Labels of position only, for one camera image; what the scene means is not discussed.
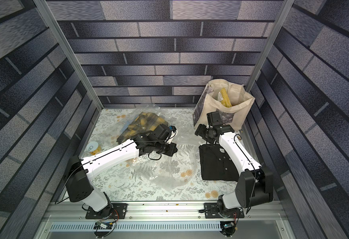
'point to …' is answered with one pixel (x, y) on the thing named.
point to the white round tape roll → (91, 146)
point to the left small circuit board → (98, 223)
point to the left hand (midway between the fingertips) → (178, 149)
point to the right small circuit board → (229, 225)
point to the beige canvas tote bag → (207, 101)
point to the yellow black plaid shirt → (144, 122)
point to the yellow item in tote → (224, 98)
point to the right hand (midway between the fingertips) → (199, 132)
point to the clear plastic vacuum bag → (174, 172)
